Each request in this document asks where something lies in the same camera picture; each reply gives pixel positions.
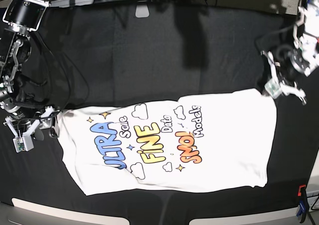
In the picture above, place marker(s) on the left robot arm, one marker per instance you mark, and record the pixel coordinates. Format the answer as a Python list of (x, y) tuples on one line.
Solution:
[(299, 58)]

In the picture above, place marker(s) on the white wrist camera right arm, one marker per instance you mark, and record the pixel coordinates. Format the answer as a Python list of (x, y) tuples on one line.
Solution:
[(25, 131)]

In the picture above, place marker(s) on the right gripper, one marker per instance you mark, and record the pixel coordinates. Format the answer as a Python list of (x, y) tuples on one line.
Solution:
[(47, 121)]

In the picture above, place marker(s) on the red blue clamp near right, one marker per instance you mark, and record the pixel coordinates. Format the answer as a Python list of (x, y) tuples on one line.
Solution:
[(303, 206)]

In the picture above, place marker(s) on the white printed t-shirt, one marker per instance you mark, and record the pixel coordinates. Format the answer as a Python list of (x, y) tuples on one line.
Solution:
[(199, 143)]

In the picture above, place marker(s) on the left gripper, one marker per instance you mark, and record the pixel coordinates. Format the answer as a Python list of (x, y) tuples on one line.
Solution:
[(274, 69)]

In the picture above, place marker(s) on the grey camera stand foot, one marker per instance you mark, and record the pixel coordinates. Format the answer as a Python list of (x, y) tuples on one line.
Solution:
[(142, 11)]

